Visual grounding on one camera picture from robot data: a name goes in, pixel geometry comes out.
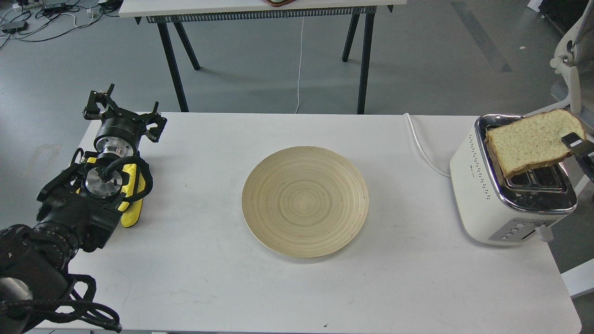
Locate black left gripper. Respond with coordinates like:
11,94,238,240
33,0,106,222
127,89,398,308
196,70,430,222
83,84,168,154

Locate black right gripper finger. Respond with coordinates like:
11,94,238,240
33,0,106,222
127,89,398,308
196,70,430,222
562,132,594,181

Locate slice of bread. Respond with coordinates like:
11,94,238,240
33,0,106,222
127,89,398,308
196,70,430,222
484,109,587,179

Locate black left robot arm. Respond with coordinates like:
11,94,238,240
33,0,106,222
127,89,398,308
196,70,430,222
0,85,167,334

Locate white chrome toaster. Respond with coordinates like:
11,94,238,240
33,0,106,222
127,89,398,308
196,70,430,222
450,114,577,246

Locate white office chair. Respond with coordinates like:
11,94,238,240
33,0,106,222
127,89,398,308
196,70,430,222
526,9,594,195

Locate white background table black legs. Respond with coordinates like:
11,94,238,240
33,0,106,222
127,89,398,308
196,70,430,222
117,0,409,115

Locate brown object on background table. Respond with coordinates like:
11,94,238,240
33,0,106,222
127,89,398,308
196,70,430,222
265,0,295,7

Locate round wooden plate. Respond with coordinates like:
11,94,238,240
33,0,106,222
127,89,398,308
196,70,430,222
241,146,369,258

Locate floor cables and power strips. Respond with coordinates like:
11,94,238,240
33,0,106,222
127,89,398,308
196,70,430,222
0,0,123,49

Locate white toaster power cord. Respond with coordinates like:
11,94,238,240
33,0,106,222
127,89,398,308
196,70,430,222
404,113,452,178

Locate white hanging cable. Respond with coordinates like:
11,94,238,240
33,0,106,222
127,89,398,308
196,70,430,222
295,17,305,114

